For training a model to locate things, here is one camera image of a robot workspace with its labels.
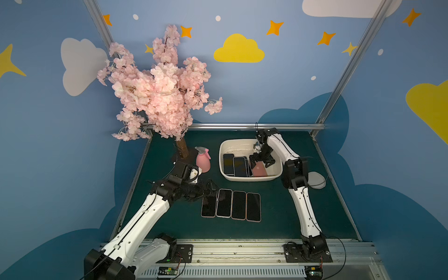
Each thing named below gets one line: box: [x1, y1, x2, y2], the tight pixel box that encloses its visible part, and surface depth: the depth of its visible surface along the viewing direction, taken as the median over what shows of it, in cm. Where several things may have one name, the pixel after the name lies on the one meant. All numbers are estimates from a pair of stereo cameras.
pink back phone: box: [252, 161, 268, 177], surface depth 103 cm
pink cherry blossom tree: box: [96, 25, 223, 159], surface depth 68 cm
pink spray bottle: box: [194, 146, 212, 174], surface depth 95 cm
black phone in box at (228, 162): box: [223, 154, 234, 175], surface depth 104 cm
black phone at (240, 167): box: [233, 156, 248, 178], surface depth 101 cm
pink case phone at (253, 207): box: [246, 192, 262, 223], surface depth 88 cm
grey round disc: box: [307, 171, 327, 190], surface depth 100 cm
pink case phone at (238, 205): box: [231, 190, 247, 221], surface depth 90 cm
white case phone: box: [215, 188, 234, 219], surface depth 90 cm
